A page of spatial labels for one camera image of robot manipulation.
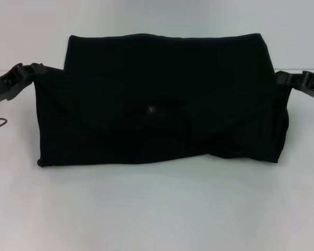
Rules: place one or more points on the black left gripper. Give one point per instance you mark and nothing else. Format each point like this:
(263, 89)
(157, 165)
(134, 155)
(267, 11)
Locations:
(8, 86)

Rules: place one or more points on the black shirt with white print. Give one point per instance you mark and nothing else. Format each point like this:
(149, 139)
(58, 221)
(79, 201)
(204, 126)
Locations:
(159, 104)

